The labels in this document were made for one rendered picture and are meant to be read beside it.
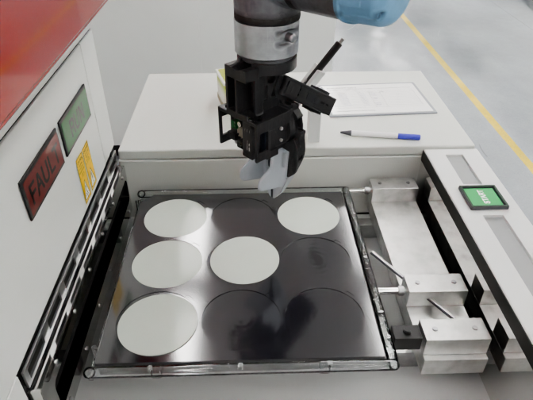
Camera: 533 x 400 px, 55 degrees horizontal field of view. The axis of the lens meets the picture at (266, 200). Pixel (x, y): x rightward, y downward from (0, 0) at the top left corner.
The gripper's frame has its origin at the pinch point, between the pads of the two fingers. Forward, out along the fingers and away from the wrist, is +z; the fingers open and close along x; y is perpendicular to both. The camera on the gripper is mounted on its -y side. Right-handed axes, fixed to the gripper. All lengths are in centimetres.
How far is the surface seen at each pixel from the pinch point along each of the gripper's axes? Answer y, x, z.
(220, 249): 8.0, -3.7, 9.4
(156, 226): 11.8, -15.0, 9.5
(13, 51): 30.1, 0.7, -27.4
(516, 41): -397, -115, 101
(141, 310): 23.2, -1.6, 9.4
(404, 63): -289, -153, 101
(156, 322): 22.9, 1.5, 9.3
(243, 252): 6.0, -0.7, 9.3
